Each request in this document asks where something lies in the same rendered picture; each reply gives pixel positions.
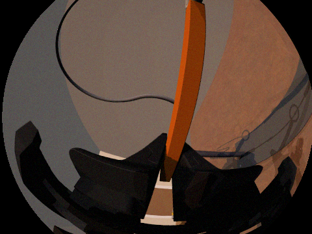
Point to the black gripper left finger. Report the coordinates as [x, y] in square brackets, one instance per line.
[135, 176]

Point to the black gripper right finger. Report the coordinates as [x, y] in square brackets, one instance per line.
[195, 181]

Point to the orange handle with small dark loop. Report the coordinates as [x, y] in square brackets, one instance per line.
[188, 85]

